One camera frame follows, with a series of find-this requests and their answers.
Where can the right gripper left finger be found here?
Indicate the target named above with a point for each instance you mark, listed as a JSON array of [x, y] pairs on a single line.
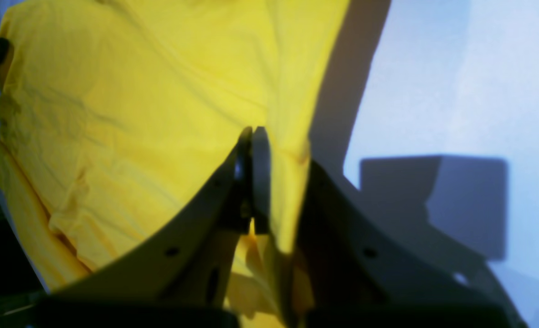
[[176, 279]]

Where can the yellow T-shirt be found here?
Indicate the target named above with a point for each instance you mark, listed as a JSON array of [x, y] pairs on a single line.
[[114, 113]]

